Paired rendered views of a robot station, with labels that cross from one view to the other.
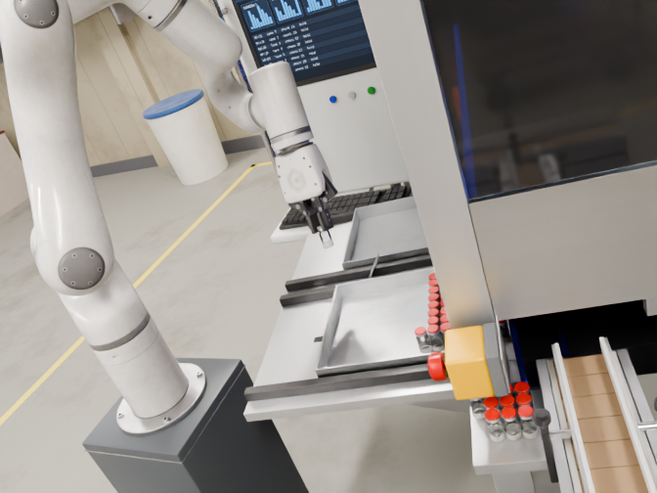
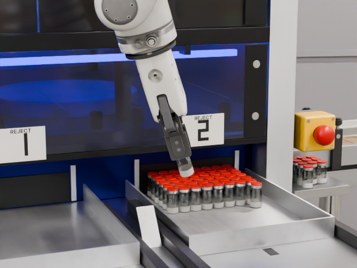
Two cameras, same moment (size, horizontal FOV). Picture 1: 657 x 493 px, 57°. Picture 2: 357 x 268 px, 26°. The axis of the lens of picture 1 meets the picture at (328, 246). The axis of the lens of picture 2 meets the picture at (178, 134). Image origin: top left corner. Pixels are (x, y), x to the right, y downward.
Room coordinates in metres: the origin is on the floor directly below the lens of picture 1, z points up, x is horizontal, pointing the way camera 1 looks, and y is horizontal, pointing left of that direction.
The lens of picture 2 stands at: (1.83, 0.87, 1.32)
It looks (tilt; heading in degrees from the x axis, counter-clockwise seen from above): 12 degrees down; 230
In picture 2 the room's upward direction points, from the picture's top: straight up
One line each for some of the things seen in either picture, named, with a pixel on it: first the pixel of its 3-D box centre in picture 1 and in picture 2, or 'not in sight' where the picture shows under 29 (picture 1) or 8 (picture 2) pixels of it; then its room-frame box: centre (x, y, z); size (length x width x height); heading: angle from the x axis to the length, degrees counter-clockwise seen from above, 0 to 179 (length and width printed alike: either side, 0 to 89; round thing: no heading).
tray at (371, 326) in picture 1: (415, 317); (221, 206); (0.91, -0.10, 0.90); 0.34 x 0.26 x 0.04; 71
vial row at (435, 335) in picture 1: (436, 310); (212, 195); (0.90, -0.14, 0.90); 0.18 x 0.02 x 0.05; 161
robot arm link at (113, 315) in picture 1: (85, 272); not in sight; (1.03, 0.43, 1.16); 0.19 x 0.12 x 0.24; 22
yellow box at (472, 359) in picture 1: (474, 362); (311, 130); (0.64, -0.13, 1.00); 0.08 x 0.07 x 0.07; 71
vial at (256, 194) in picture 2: (422, 339); (256, 194); (0.83, -0.10, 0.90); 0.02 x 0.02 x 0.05
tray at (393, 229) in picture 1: (419, 226); (33, 228); (1.23, -0.22, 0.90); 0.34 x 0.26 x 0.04; 71
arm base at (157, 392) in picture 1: (142, 365); not in sight; (1.00, 0.42, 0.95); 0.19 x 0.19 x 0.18
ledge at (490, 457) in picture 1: (521, 429); (305, 183); (0.61, -0.17, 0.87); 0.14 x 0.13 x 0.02; 71
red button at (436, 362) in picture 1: (442, 366); (323, 134); (0.65, -0.09, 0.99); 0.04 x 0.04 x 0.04; 71
